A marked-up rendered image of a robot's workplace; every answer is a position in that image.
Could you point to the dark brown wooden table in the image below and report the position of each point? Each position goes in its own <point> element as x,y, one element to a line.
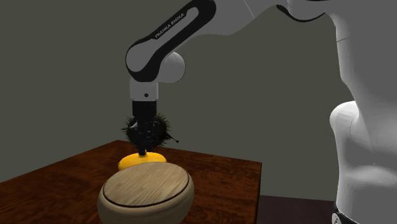
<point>46,189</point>

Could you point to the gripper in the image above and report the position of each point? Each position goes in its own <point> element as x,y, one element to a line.
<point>144,110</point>

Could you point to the black spiky ball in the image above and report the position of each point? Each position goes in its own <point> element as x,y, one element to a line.
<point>162,131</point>

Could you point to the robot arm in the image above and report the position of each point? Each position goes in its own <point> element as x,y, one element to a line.
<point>366,93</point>

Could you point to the light wooden round bowl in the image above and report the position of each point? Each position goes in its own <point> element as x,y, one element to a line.
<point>145,189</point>

